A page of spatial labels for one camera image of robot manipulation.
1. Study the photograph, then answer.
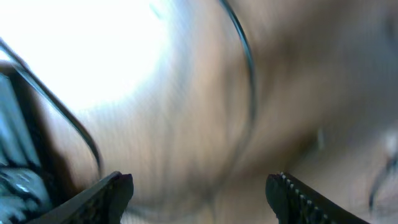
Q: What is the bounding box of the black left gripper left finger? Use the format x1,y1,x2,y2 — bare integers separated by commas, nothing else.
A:
28,171,134,224

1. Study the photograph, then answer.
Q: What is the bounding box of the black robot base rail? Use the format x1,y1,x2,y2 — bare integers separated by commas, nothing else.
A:
1,74,52,223

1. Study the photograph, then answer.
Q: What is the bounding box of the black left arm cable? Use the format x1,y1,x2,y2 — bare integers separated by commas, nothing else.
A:
0,39,103,178

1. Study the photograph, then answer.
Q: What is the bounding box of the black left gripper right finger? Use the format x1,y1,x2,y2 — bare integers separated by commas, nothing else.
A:
265,172,368,224

